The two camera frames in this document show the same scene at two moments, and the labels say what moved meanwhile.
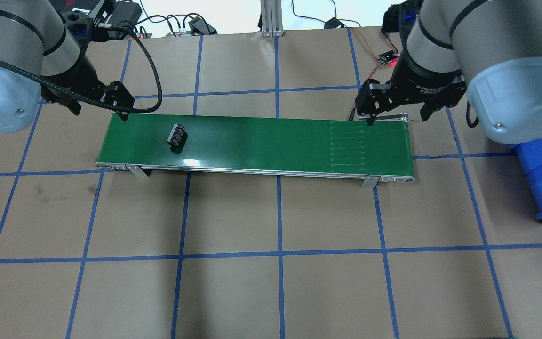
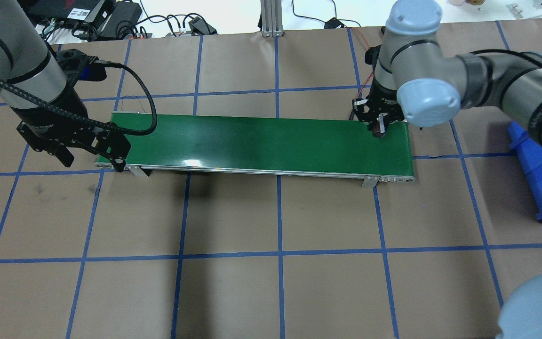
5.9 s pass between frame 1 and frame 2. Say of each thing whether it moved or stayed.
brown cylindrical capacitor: moved
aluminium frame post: stayed
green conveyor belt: stayed
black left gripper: moved
